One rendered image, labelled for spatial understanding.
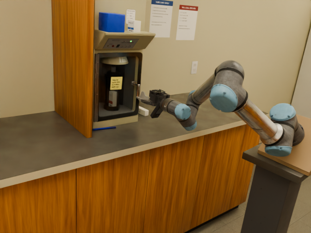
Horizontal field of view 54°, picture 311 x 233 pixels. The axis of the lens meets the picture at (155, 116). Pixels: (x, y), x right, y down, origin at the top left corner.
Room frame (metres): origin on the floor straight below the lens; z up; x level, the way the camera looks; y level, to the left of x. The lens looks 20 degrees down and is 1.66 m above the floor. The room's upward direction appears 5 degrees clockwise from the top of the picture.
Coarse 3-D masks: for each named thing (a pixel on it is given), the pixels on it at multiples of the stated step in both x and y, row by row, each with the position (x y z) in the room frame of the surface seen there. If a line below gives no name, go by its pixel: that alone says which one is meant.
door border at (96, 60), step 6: (96, 54) 1.63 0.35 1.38; (96, 60) 1.63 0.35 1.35; (96, 66) 1.63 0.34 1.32; (96, 72) 1.63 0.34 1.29; (96, 78) 1.63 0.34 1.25; (96, 84) 1.63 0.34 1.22; (96, 90) 1.63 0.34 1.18; (96, 96) 1.63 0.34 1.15; (96, 102) 1.63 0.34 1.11; (96, 108) 1.63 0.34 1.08; (96, 114) 1.63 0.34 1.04; (96, 120) 1.63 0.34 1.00
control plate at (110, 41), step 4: (108, 40) 1.59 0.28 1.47; (112, 40) 1.61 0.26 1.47; (116, 40) 1.62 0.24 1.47; (120, 40) 1.64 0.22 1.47; (124, 40) 1.65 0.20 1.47; (128, 40) 1.67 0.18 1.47; (132, 40) 1.68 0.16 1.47; (136, 40) 1.70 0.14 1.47; (108, 44) 1.62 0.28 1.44; (112, 44) 1.64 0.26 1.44; (116, 44) 1.65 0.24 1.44; (120, 44) 1.67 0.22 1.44; (124, 44) 1.68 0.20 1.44; (128, 44) 1.70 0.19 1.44; (132, 44) 1.72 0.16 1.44; (104, 48) 1.63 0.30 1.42; (108, 48) 1.65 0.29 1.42; (112, 48) 1.66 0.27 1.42; (116, 48) 1.68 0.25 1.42; (120, 48) 1.70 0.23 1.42; (124, 48) 1.71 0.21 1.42; (128, 48) 1.73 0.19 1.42
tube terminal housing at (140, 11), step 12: (96, 0) 1.64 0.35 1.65; (108, 0) 1.68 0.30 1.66; (120, 0) 1.73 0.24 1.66; (132, 0) 1.78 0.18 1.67; (144, 0) 1.83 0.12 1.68; (96, 12) 1.64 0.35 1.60; (120, 12) 1.73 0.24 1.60; (144, 12) 1.83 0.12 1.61; (96, 24) 1.64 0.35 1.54; (108, 120) 1.70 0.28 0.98; (120, 120) 1.75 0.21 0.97; (132, 120) 1.81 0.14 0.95
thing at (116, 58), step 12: (108, 60) 1.68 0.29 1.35; (120, 60) 1.72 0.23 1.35; (132, 60) 1.78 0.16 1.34; (108, 72) 1.68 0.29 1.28; (120, 72) 1.73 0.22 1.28; (132, 72) 1.78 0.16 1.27; (108, 84) 1.68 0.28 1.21; (132, 84) 1.78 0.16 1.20; (108, 96) 1.68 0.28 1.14; (120, 96) 1.73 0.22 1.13; (132, 96) 1.79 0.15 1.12; (108, 108) 1.68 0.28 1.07; (120, 108) 1.73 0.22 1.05; (132, 108) 1.79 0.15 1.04
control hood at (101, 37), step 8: (96, 32) 1.61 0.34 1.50; (104, 32) 1.55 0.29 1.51; (112, 32) 1.57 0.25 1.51; (120, 32) 1.61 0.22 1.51; (128, 32) 1.65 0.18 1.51; (136, 32) 1.69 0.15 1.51; (144, 32) 1.74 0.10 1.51; (96, 40) 1.61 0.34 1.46; (104, 40) 1.58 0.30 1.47; (144, 40) 1.74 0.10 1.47; (96, 48) 1.61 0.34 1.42; (136, 48) 1.77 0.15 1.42; (144, 48) 1.80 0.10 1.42
